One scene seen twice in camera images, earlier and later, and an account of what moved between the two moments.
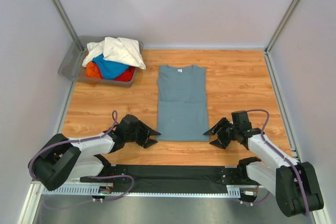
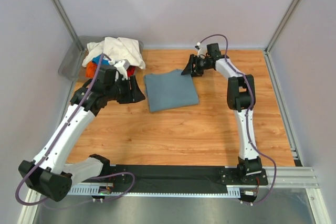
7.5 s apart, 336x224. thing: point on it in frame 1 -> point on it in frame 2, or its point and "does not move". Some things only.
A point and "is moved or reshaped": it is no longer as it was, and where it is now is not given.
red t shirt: (127, 75) does not move
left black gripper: (146, 132) -> (136, 94)
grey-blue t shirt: (182, 109) is moved or reshaped
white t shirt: (120, 50) does not move
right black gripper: (222, 124) -> (189, 70)
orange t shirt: (93, 71) does not move
